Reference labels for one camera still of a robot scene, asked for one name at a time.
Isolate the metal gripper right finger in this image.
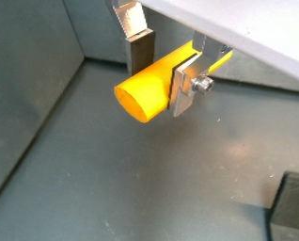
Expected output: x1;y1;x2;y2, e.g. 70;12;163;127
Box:
169;32;233;117

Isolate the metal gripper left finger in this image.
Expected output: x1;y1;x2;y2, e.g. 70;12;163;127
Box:
110;0;157;75

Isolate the yellow oval peg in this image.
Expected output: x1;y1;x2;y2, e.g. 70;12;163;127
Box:
114;40;234;123

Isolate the black curved fixture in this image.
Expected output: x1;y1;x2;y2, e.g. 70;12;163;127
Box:
267;171;299;241

